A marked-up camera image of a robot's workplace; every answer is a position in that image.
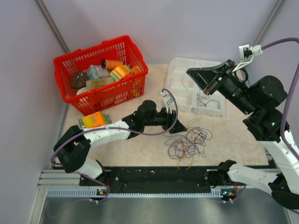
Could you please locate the orange yellow box on table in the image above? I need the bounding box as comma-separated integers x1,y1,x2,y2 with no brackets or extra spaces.
78,112,112,128

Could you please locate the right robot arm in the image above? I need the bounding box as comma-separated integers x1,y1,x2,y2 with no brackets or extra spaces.
187,60,299,210

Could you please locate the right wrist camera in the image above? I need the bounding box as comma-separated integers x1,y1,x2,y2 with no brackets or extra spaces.
236,44,263,70

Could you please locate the teal grey box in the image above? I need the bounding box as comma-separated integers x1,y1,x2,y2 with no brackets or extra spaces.
87,65,109,80

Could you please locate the clear compartment tray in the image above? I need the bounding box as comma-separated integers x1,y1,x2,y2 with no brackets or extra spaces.
164,57,226,117

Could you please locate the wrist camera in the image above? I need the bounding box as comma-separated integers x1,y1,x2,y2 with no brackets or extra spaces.
236,44,263,70
161,92,173,112

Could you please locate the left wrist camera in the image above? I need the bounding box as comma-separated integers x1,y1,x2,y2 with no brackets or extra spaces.
161,92,173,112

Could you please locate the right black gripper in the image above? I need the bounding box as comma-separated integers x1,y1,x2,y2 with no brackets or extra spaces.
185,59,256,115

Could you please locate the red plastic basket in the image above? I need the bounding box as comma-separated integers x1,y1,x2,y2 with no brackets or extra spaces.
53,35,148,116

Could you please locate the striped yellow green box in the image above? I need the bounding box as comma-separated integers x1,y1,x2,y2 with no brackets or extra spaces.
110,65,131,81

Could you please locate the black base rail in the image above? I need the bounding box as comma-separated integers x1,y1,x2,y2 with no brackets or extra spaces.
79,166,246,194

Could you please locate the coloured wire pile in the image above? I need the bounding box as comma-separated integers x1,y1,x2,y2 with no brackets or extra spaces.
163,119,213,172

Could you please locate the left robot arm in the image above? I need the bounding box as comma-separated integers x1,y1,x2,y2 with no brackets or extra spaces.
53,100,187,185

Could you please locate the brown round item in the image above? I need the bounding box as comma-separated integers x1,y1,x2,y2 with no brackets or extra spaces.
70,72,89,90

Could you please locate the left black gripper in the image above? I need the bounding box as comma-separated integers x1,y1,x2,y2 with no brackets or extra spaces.
143,105,186,134

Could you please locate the beige carton box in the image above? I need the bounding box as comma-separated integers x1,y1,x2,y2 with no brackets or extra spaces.
86,77,114,91

